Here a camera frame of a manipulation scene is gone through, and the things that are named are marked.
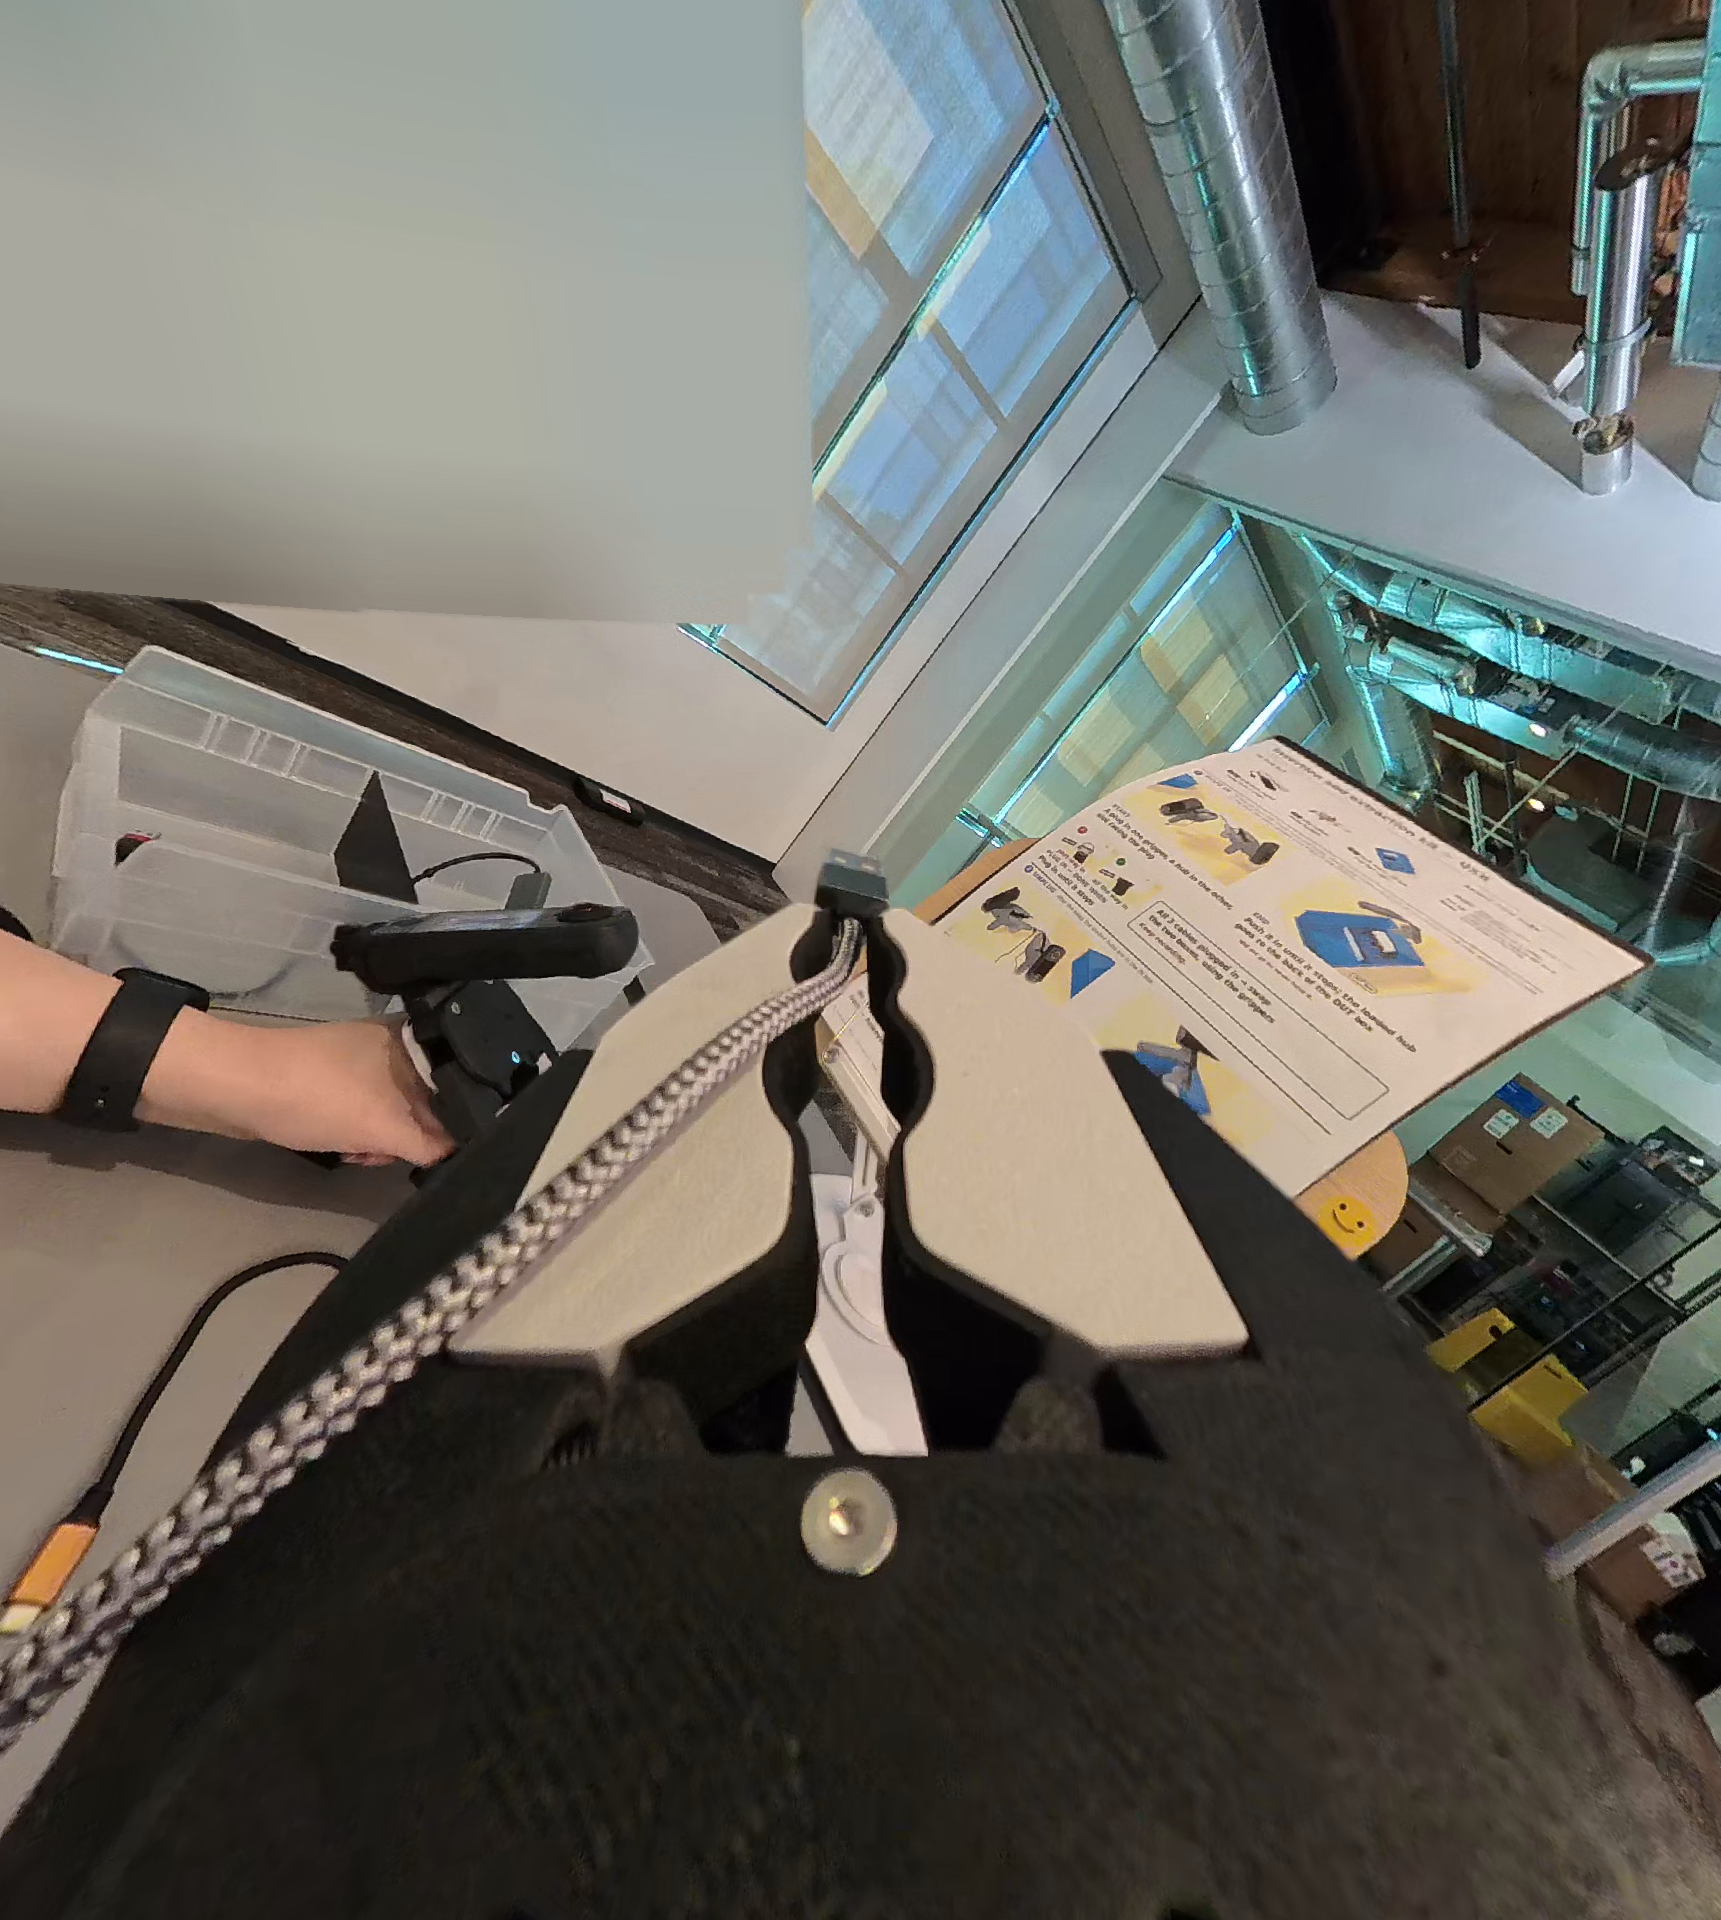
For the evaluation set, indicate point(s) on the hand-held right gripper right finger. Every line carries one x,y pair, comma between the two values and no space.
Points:
1042,1203

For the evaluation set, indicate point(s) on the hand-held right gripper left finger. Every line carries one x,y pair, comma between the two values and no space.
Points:
681,1187

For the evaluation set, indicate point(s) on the person's left hand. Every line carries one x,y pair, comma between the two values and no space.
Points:
322,1088

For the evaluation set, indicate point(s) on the black triangular object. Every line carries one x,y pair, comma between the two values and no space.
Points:
373,856

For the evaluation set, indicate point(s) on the small black device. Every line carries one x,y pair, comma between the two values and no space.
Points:
607,802

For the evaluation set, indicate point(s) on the white stand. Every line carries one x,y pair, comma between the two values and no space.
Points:
854,1303

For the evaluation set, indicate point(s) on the clear plastic storage bin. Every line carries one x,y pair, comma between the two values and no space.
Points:
232,798

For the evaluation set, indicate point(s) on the yellow smiley sticker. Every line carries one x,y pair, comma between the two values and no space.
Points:
1348,1216

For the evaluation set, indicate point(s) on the printed instruction sheet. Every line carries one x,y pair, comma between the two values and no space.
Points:
1249,960

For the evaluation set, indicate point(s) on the black smartwatch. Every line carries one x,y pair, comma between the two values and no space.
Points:
126,1051

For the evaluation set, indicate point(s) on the cardboard box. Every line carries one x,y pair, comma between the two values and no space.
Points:
1520,1142

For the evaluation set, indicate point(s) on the yellow box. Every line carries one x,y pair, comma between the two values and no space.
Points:
1512,1388

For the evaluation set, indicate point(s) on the window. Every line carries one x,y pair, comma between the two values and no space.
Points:
948,300

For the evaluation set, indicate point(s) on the thin black pipe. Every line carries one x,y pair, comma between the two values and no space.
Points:
1459,180

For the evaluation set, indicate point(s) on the silver insulated pipe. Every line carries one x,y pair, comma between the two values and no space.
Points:
1620,256

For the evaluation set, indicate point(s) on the large silver ventilation duct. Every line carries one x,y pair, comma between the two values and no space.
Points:
1228,210

